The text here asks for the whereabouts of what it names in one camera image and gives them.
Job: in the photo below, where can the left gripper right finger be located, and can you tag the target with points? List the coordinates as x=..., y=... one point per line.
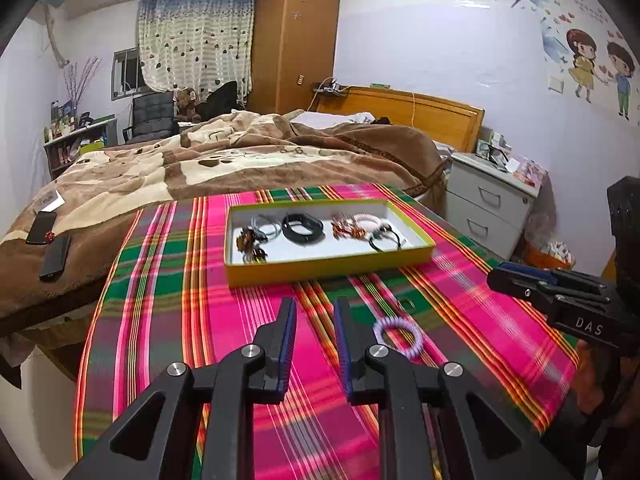
x=363, y=362

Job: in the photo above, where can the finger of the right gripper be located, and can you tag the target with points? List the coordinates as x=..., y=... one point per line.
x=528, y=271
x=518, y=286

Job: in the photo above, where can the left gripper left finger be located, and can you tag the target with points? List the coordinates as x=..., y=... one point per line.
x=269, y=382

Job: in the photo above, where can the black smart wristband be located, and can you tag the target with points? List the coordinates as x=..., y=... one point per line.
x=302, y=229

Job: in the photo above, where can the red gold knot ornament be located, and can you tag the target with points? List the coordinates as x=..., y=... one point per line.
x=348, y=231

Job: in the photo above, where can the orange basket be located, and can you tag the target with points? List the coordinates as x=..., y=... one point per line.
x=540, y=260

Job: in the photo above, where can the grey bedside drawer cabinet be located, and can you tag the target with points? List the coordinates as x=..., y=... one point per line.
x=487, y=204

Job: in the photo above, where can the plaid pink green tablecloth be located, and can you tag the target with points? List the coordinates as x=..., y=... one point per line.
x=166, y=299

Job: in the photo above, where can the yellow shallow cardboard box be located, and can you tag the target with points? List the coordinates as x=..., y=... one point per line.
x=257, y=253

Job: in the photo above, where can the wooden bed headboard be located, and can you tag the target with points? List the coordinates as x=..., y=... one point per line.
x=444, y=121

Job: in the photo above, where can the black smartphone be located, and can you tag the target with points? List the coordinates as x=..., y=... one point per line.
x=54, y=260

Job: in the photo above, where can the brown plush blanket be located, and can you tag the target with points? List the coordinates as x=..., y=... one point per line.
x=233, y=153

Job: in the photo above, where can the dark phone with red charm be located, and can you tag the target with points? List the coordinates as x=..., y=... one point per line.
x=40, y=232

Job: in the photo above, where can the brown teddy bear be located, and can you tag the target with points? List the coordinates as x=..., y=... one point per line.
x=186, y=103

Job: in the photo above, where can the white paper card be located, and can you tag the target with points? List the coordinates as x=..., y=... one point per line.
x=49, y=202

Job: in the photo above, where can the black office chair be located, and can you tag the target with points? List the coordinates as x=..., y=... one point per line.
x=153, y=118

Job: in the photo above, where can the white desk shelf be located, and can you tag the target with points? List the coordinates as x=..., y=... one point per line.
x=64, y=146

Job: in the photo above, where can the patterned white curtain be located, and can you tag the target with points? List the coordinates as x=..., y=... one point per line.
x=198, y=44

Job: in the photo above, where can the purple dried branches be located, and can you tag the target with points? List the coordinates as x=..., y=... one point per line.
x=77, y=80

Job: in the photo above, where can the wooden wardrobe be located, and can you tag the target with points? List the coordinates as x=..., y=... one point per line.
x=293, y=52

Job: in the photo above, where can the cartoon couple wall sticker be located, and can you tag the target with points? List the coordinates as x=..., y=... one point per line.
x=597, y=68

